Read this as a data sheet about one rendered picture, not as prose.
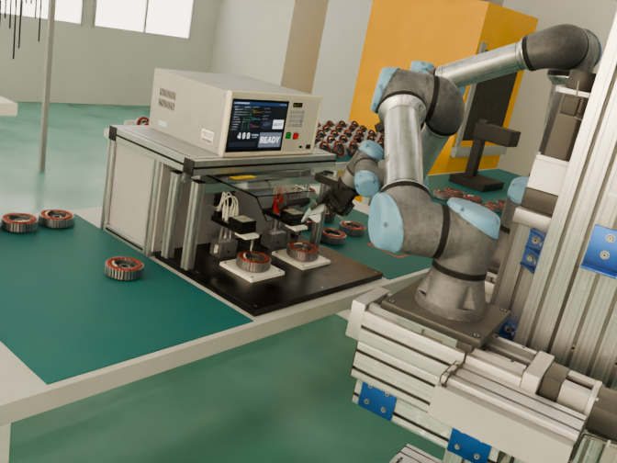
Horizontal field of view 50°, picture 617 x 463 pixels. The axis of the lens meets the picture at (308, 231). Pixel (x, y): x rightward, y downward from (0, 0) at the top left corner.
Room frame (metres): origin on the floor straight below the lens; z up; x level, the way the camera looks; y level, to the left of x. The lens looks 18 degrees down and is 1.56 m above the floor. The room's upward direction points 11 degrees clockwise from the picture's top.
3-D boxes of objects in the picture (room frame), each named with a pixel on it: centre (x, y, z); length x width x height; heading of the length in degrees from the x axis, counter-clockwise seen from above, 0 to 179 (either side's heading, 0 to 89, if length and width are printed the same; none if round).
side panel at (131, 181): (2.07, 0.60, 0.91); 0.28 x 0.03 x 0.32; 52
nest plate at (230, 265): (1.99, 0.16, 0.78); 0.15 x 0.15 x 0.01; 52
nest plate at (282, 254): (2.18, 0.01, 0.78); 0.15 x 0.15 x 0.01; 52
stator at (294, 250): (2.18, 0.01, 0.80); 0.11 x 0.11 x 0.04
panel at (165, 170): (2.24, 0.28, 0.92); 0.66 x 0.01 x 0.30; 142
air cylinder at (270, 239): (2.27, 0.12, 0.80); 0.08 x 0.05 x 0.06; 142
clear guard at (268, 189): (1.97, 0.18, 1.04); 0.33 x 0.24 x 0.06; 52
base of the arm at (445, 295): (1.34, -0.33, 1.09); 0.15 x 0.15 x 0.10
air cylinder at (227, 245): (2.08, 0.27, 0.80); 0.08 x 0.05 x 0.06; 142
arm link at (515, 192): (1.78, -0.58, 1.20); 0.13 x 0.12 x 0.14; 143
